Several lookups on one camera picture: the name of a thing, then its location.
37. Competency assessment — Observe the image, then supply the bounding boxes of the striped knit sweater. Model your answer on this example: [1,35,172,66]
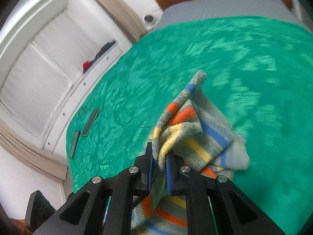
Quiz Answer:
[130,70,250,234]

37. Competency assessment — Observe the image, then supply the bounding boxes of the red clothes on cabinet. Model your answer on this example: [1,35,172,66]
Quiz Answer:
[82,61,94,73]

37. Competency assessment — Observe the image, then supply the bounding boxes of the black clothes on cabinet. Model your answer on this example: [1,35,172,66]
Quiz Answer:
[94,40,116,61]

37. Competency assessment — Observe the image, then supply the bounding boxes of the white low drawer cabinet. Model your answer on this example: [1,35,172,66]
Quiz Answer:
[43,42,124,152]

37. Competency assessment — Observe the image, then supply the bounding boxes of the grey flat bar near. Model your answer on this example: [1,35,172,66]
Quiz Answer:
[69,131,80,159]

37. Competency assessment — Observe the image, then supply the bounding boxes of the grey flat bar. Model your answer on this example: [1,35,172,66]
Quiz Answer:
[69,131,80,159]
[81,109,99,136]

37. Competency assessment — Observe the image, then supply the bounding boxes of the grey flat bar far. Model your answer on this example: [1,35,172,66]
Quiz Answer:
[81,109,99,136]

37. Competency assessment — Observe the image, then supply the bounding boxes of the white window blinds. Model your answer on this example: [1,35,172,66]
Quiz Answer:
[0,12,96,137]

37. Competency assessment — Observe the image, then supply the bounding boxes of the green floral bedspread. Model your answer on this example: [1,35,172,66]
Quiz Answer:
[66,16,312,234]

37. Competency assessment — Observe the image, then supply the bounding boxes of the grey blue bed sheet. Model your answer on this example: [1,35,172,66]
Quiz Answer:
[154,0,310,30]

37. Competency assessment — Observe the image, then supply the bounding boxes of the beige curtain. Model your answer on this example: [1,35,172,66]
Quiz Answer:
[96,0,148,43]

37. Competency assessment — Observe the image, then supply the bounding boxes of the white round camera device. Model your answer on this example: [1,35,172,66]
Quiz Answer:
[143,14,157,30]

